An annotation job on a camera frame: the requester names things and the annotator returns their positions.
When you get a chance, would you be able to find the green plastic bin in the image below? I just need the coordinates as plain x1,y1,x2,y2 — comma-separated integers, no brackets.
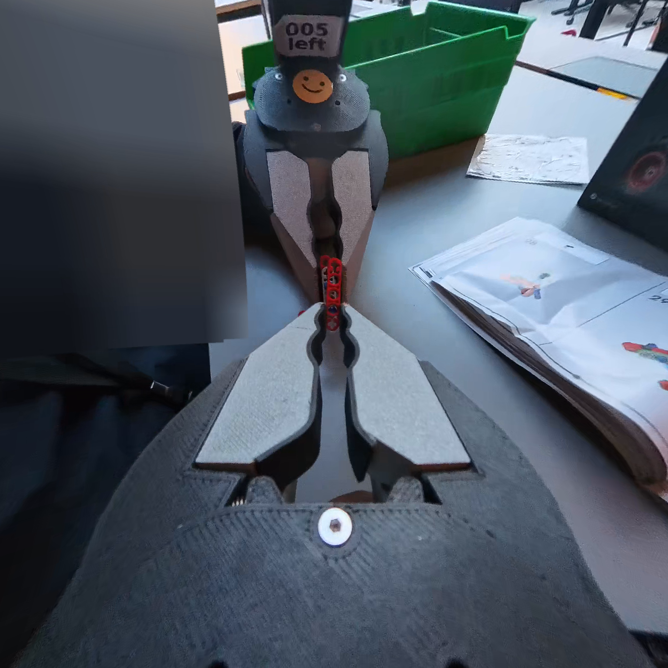
241,0,537,161

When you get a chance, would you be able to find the red lego beam assembly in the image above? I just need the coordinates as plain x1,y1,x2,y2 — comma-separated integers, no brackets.
319,255,344,333

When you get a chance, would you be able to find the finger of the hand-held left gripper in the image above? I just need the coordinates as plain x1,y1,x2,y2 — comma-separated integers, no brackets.
329,148,377,304
266,150,328,306

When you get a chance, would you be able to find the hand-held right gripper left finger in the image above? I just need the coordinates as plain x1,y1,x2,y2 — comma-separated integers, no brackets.
194,302,327,492

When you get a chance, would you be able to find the crumpled clear plastic bag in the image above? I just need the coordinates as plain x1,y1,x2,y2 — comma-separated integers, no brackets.
466,133,590,185

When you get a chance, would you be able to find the black lego set box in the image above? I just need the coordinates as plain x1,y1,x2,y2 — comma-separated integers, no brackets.
576,63,668,229

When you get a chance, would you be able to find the open lego instruction booklet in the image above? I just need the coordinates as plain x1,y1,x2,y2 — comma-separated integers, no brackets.
409,216,668,499

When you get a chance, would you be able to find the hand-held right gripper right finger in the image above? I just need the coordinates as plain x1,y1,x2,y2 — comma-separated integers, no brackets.
339,304,473,498

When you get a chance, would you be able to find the black strap with metal clip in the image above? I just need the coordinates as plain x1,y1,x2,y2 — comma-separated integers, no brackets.
0,354,195,414

